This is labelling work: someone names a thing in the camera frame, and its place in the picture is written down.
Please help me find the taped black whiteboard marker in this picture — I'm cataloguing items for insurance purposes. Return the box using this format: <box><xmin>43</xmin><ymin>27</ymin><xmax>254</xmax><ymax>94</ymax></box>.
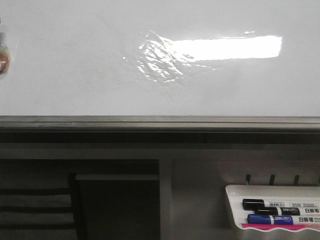
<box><xmin>0</xmin><ymin>18</ymin><xmax>11</xmax><ymax>80</ymax></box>

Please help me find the white whiteboard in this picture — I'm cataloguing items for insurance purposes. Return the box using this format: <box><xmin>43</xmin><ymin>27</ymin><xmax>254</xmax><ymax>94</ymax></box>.
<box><xmin>0</xmin><ymin>0</ymin><xmax>320</xmax><ymax>117</ymax></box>

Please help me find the white marker tray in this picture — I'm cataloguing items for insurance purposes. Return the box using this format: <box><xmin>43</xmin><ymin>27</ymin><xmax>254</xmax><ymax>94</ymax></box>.
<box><xmin>225</xmin><ymin>185</ymin><xmax>320</xmax><ymax>240</ymax></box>

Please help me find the top black capped marker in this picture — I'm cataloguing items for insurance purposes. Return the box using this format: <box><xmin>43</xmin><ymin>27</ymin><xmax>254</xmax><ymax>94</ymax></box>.
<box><xmin>242</xmin><ymin>198</ymin><xmax>320</xmax><ymax>210</ymax></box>

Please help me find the blue capped marker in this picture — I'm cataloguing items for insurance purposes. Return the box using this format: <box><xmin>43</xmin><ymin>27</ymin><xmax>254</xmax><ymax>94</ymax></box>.
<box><xmin>247</xmin><ymin>213</ymin><xmax>320</xmax><ymax>225</ymax></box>

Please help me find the middle black marker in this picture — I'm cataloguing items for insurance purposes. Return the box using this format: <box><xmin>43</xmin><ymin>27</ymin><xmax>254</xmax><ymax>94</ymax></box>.
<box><xmin>254</xmin><ymin>206</ymin><xmax>320</xmax><ymax>216</ymax></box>

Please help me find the black chair backrest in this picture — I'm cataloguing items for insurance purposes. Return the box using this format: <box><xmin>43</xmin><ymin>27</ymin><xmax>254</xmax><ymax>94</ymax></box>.
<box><xmin>0</xmin><ymin>172</ymin><xmax>89</xmax><ymax>240</ymax></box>

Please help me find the grey whiteboard frame ledge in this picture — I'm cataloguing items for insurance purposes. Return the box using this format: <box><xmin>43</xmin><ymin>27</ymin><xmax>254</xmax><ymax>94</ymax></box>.
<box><xmin>0</xmin><ymin>115</ymin><xmax>320</xmax><ymax>145</ymax></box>

